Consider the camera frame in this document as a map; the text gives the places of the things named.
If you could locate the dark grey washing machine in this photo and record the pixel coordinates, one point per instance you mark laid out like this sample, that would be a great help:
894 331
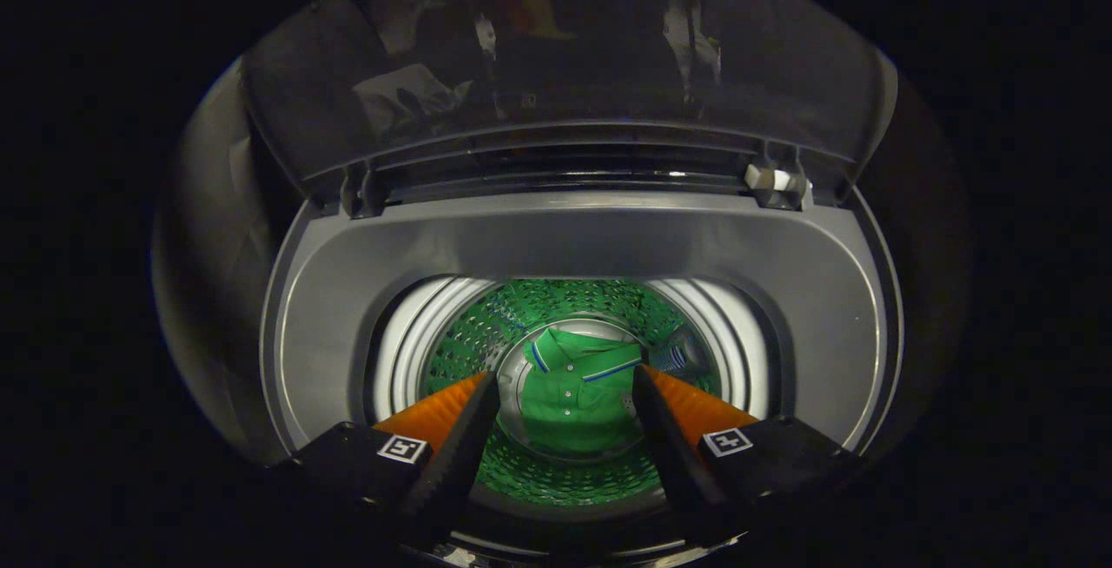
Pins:
608 238

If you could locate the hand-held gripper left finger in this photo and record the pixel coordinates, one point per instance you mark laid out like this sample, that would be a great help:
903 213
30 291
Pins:
456 464

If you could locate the green polo shirt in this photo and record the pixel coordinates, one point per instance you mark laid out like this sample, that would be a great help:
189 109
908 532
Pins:
573 394

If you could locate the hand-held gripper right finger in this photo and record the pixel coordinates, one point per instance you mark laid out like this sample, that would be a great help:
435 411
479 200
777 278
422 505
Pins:
673 455

